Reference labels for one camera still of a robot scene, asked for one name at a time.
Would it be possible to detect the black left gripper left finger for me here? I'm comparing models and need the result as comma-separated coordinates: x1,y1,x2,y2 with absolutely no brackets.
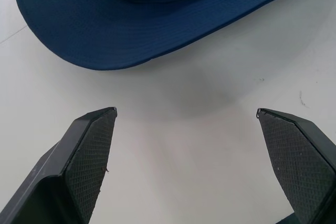
0,106,118,224

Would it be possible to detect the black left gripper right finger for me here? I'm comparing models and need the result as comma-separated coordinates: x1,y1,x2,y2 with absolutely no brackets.
256,108,336,224

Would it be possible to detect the navy blue brimmed hat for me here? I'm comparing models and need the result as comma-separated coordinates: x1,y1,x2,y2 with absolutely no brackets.
13,0,332,72

